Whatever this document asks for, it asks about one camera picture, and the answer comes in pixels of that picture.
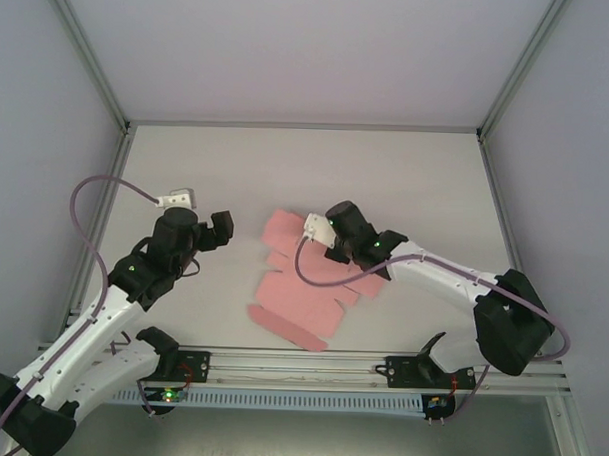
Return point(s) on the aluminium table side rail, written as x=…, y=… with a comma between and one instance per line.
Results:
x=118, y=156
x=497, y=195

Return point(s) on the circuit board with blue part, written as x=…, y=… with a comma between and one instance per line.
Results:
x=436, y=404

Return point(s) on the aluminium frame post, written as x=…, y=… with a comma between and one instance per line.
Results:
x=93, y=55
x=519, y=70

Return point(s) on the small black base plate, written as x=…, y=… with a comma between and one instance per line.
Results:
x=197, y=359

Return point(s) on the pink paper box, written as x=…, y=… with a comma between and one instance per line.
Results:
x=301, y=308

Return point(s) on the aluminium frame crossbar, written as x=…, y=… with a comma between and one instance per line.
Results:
x=303, y=124

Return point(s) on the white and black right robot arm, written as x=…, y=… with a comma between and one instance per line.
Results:
x=432, y=282

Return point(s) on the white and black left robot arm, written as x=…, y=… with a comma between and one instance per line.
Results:
x=109, y=366

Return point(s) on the wide black base plate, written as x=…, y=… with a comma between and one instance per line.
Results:
x=402, y=371

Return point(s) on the circuit board with green light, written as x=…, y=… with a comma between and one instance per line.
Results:
x=171, y=396

